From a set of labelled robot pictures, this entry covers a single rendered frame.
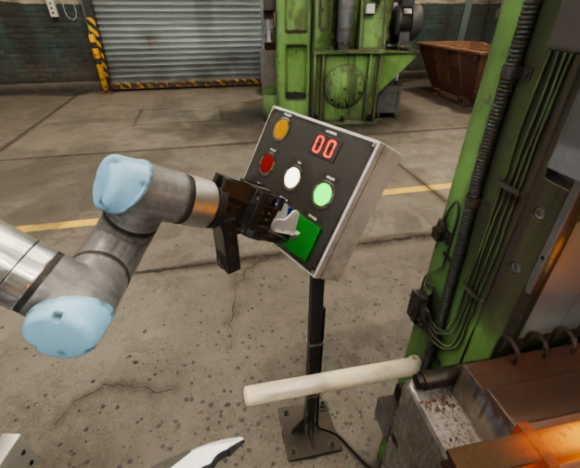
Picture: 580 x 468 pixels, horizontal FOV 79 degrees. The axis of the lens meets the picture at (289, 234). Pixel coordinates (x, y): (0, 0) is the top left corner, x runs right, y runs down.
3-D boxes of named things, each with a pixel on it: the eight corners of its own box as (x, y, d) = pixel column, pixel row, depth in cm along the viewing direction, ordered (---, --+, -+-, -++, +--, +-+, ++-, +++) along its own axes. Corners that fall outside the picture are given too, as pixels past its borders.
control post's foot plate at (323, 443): (287, 465, 128) (287, 452, 123) (277, 408, 146) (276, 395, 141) (343, 452, 131) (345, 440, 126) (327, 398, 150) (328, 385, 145)
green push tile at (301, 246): (305, 262, 69) (320, 228, 67) (282, 245, 74) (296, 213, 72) (311, 263, 70) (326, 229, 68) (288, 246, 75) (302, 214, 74)
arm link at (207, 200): (184, 233, 50) (163, 210, 55) (212, 237, 53) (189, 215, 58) (202, 184, 48) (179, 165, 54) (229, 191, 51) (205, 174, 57)
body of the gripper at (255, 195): (290, 201, 59) (231, 183, 51) (270, 245, 61) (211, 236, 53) (265, 185, 64) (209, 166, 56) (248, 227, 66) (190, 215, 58)
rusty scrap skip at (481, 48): (465, 111, 560) (481, 52, 514) (406, 89, 715) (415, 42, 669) (530, 108, 581) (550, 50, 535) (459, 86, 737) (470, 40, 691)
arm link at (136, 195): (85, 188, 48) (108, 136, 44) (162, 205, 56) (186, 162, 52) (92, 227, 43) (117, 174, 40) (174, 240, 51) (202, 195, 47)
